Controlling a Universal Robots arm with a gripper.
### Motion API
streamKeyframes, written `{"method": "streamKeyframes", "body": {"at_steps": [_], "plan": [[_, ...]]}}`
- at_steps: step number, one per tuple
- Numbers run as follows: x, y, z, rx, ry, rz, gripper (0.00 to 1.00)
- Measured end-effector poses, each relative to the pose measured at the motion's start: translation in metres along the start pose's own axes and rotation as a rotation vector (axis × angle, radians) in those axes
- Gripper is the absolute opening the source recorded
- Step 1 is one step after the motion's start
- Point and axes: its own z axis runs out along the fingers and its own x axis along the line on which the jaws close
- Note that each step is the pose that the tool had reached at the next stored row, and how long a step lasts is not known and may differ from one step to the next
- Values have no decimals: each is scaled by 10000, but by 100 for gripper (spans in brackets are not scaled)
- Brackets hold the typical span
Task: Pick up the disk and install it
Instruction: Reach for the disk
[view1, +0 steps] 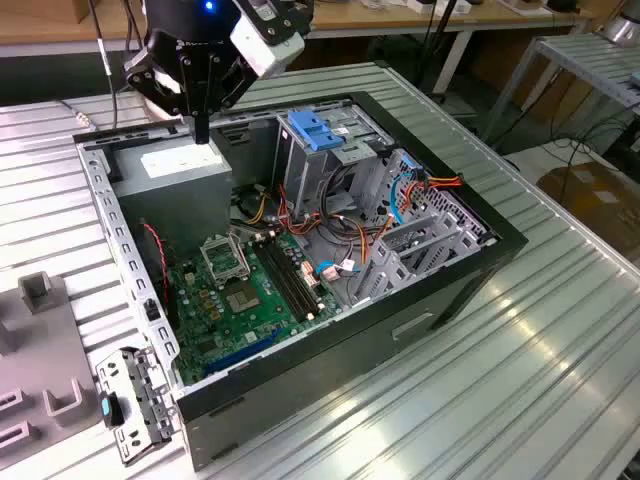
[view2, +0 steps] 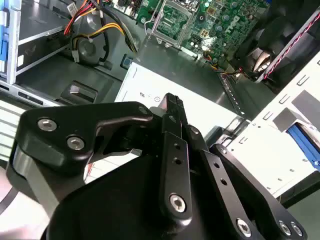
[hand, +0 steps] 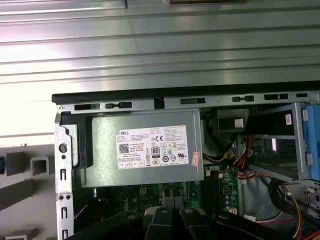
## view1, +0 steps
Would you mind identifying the white motherboard power connector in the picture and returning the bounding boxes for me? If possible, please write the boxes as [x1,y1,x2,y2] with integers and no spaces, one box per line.
[299,259,322,290]

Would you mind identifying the green motherboard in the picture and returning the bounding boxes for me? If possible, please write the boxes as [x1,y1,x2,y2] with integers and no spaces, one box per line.
[167,229,346,386]

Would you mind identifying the white plug with thin wires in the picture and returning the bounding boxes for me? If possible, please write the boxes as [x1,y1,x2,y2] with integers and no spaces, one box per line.
[319,259,362,285]

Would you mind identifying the black cable with white plug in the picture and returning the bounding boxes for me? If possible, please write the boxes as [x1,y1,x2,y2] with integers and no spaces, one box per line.
[88,0,121,129]

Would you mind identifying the red fan wire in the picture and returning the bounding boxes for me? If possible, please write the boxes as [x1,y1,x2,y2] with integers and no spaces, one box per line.
[142,222,175,304]

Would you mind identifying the metal slat side table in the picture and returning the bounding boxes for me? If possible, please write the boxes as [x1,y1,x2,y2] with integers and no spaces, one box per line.
[479,34,640,146]

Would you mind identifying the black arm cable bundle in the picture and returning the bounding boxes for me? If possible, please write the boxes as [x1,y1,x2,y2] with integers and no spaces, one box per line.
[122,0,149,94]

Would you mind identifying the metal slot bracket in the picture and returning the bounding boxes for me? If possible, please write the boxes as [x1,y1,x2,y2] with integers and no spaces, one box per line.
[94,344,181,466]

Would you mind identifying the blue plastic bay bracket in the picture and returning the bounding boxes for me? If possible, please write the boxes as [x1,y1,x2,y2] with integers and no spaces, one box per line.
[287,108,346,154]

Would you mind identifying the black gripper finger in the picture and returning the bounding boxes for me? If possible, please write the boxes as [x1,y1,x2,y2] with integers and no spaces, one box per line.
[200,52,261,145]
[123,47,202,145]

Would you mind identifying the blue flat data wire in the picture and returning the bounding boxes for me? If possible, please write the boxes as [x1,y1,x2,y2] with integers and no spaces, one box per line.
[388,158,419,229]

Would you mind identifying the black latch with blue tab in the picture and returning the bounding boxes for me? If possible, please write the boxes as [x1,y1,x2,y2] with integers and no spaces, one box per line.
[99,392,125,429]

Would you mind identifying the grey metal disk bay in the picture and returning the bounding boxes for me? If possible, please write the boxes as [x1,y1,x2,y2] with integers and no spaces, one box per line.
[349,149,496,309]

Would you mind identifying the blue expansion slot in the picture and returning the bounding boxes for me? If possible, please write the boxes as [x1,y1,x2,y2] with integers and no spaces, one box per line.
[202,338,286,380]

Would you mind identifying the black open PC case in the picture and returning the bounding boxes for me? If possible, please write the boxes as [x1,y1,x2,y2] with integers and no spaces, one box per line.
[72,59,530,474]

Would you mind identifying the black RAM slot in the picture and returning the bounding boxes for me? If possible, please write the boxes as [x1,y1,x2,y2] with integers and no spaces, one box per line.
[264,236,317,314]
[252,239,307,322]
[258,238,312,319]
[271,234,322,309]

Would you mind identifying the yellow black wire bundle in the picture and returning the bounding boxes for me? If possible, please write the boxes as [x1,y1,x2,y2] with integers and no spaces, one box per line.
[243,183,275,226]

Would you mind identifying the grey power supply box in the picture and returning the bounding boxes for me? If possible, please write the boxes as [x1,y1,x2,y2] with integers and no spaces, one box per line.
[110,133,234,257]

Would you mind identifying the coloured wire bundle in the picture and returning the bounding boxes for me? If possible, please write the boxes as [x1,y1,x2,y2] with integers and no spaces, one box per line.
[277,184,396,266]

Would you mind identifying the grey metal drive cage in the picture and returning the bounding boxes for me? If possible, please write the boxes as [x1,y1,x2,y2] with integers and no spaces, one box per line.
[272,102,401,221]

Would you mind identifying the grey parts rack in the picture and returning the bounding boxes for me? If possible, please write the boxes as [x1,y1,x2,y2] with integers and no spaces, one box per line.
[0,272,101,456]

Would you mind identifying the large cardboard box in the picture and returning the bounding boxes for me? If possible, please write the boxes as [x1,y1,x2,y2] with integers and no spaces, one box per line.
[537,162,640,251]

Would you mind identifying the metal socket cover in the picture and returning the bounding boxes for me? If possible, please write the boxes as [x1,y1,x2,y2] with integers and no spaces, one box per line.
[199,233,251,287]

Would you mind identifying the red yellow power wire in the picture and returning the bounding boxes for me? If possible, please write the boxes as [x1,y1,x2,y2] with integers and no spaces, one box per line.
[397,172,466,214]

